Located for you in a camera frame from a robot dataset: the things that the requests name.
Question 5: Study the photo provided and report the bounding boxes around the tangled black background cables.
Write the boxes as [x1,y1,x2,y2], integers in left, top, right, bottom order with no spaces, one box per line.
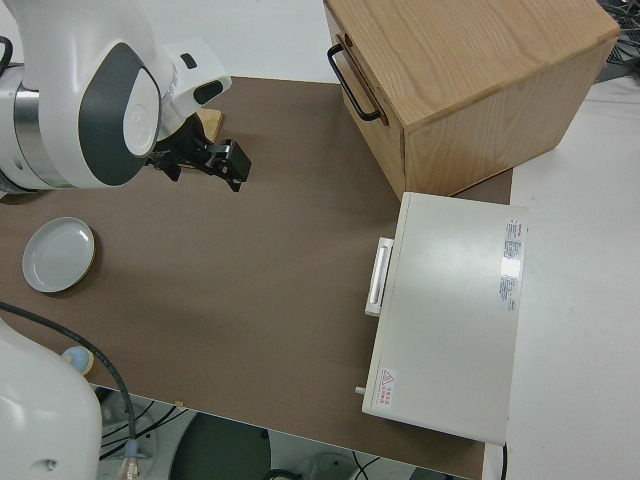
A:
[602,0,640,81]

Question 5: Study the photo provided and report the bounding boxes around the wooden mug stand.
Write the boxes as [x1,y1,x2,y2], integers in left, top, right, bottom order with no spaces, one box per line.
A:
[197,108,224,144]

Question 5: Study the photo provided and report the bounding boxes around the black metal drawer handle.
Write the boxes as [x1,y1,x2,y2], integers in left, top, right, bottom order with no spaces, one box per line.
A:
[327,43,382,123]

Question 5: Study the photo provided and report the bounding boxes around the gray round plate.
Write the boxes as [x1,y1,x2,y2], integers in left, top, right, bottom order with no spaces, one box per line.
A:
[21,216,96,294]

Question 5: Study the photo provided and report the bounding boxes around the light wooden drawer box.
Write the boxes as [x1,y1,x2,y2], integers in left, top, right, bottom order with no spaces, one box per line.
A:
[323,0,621,197]

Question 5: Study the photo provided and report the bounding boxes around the brown table mat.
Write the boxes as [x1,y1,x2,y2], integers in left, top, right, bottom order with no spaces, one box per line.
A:
[0,75,515,480]

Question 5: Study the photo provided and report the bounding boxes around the white toaster oven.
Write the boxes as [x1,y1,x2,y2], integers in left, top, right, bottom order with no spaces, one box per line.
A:
[353,191,531,446]

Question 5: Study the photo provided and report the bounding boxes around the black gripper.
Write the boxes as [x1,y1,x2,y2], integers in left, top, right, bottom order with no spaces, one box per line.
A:
[147,117,252,195]

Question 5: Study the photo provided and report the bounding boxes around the white oven door handle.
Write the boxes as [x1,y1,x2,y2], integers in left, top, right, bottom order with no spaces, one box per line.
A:
[364,238,396,316]

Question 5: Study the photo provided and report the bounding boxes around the dark gray stool seat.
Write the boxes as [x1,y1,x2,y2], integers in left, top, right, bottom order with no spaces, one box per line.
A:
[174,412,274,480]

